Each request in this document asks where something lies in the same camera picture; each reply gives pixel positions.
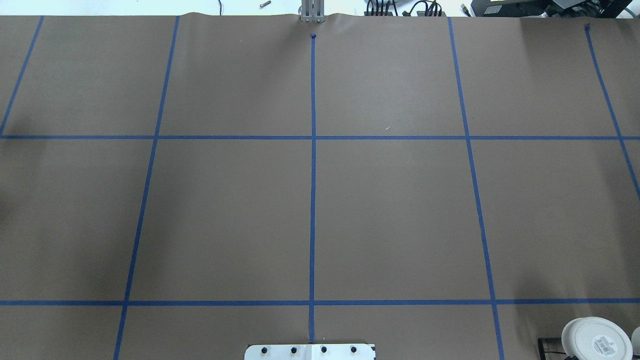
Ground white ribbed cup on rack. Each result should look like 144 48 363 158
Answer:
561 316 634 360

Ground black device top corner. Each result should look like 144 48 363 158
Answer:
470 0 633 19

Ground aluminium frame post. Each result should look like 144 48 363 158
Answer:
299 0 326 24

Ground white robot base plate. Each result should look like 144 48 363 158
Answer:
243 342 377 360

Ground black cables on table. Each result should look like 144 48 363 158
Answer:
365 0 447 18

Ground black wire cup rack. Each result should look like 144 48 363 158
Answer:
537 337 575 360

